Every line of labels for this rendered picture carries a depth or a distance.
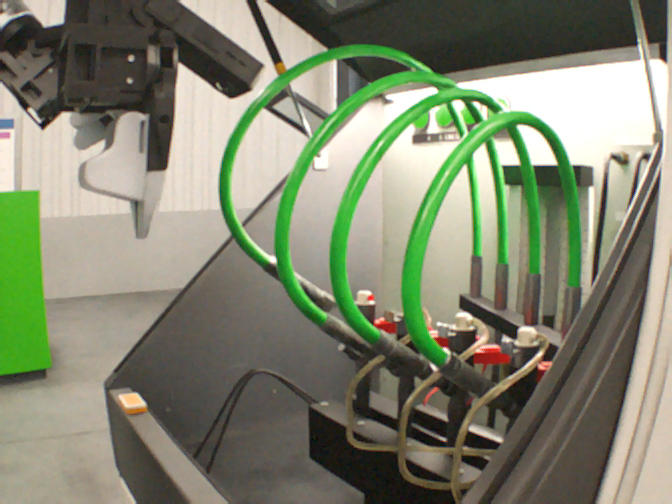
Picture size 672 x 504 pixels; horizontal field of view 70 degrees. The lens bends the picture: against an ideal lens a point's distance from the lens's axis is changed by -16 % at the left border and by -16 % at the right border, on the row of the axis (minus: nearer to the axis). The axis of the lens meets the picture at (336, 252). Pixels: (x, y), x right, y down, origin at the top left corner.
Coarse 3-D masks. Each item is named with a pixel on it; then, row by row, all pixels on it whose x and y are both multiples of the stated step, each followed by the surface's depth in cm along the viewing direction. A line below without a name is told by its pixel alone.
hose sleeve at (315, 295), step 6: (270, 264) 59; (264, 270) 59; (270, 270) 59; (276, 270) 60; (276, 276) 60; (300, 276) 62; (300, 282) 61; (306, 282) 62; (306, 288) 62; (312, 288) 62; (306, 294) 62; (312, 294) 62; (318, 294) 63; (312, 300) 63; (318, 300) 63
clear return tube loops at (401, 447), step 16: (544, 336) 46; (464, 352) 49; (544, 352) 46; (368, 368) 53; (528, 368) 43; (352, 384) 52; (480, 400) 41; (352, 416) 52; (400, 432) 45; (464, 432) 40; (368, 448) 51; (384, 448) 51; (400, 448) 45; (416, 448) 51; (432, 448) 50; (448, 448) 49; (400, 464) 45; (416, 480) 45; (464, 496) 43
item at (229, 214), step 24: (336, 48) 62; (360, 48) 63; (384, 48) 65; (288, 72) 58; (432, 72) 70; (264, 96) 57; (240, 120) 56; (456, 120) 73; (240, 144) 56; (480, 216) 77; (240, 240) 57; (480, 240) 77; (264, 264) 59
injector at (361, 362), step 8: (360, 304) 66; (368, 304) 66; (368, 312) 66; (368, 320) 66; (344, 352) 66; (352, 352) 66; (360, 360) 67; (360, 368) 68; (368, 376) 68; (360, 384) 68; (368, 384) 68; (360, 392) 68; (368, 392) 68; (360, 400) 68; (368, 400) 68; (360, 408) 68; (368, 408) 68; (368, 416) 69
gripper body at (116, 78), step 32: (96, 0) 34; (128, 0) 36; (64, 32) 36; (96, 32) 33; (128, 32) 34; (160, 32) 36; (64, 64) 38; (96, 64) 33; (128, 64) 35; (64, 96) 37; (96, 96) 34; (128, 96) 36
